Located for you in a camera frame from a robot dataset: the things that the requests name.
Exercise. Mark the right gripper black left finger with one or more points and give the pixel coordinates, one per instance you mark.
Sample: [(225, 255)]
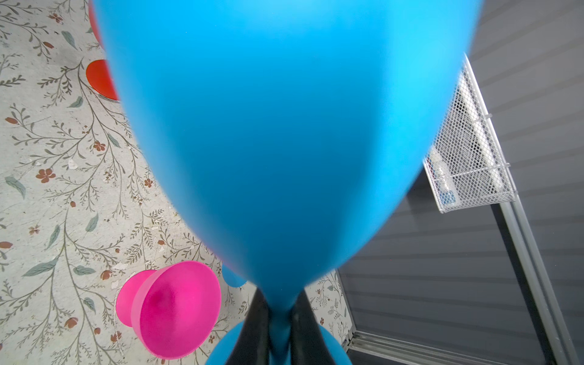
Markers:
[(253, 343)]

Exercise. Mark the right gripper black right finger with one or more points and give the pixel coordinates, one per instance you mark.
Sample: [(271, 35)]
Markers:
[(307, 345)]

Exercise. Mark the blue wine glass back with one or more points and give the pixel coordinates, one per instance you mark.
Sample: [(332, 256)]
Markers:
[(231, 278)]

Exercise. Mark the blue wine glass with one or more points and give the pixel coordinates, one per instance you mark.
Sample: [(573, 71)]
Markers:
[(285, 132), (231, 278)]

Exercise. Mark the pink wine glass front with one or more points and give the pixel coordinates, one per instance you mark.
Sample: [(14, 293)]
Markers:
[(171, 310)]

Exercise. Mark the blue wine glass front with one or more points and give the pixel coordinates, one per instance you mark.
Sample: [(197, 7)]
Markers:
[(285, 132)]

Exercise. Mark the red wine glass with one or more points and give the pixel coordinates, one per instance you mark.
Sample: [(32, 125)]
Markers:
[(97, 72)]

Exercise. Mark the items in white basket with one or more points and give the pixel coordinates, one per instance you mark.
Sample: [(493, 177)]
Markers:
[(444, 182)]

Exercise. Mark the white mesh wall basket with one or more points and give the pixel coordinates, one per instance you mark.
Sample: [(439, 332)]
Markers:
[(469, 145)]

